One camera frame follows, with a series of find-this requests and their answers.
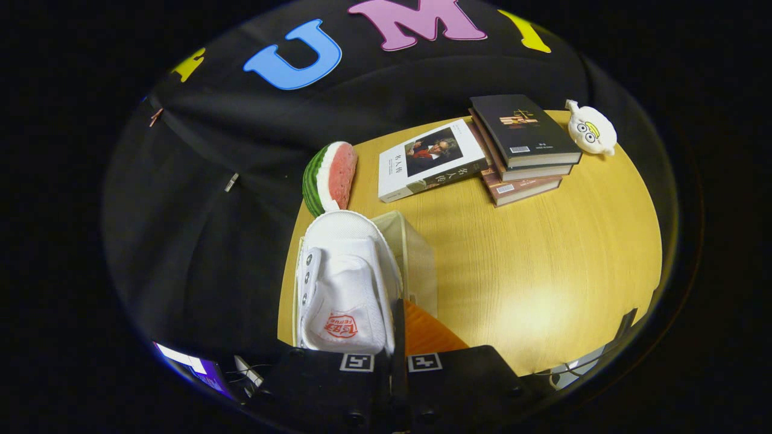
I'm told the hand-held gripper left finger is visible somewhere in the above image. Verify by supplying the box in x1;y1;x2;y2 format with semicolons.
258;347;393;434

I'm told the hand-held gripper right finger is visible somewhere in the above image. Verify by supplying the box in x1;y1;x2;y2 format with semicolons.
392;298;527;434

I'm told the beige fabric storage box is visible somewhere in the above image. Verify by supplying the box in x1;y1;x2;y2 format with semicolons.
292;210;438;320

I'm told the white canvas shoe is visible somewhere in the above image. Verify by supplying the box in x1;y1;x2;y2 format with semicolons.
296;210;403;355

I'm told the white power strip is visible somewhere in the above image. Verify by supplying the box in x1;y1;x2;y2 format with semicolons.
234;356;264;386

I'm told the computer monitor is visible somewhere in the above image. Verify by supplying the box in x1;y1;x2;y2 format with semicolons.
152;341;236;401

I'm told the watermelon slice toy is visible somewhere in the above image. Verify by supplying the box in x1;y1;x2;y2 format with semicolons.
302;141;358;218

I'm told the white book with portrait cover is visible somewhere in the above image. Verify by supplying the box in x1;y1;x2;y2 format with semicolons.
378;118;489;203

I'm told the black backdrop cloth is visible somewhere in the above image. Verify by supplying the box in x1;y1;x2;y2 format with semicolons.
103;0;676;362

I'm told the black book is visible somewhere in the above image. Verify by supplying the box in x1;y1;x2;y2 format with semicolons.
469;94;583;169

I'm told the white plush toy with eyes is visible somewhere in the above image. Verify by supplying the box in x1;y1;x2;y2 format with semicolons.
565;99;618;156

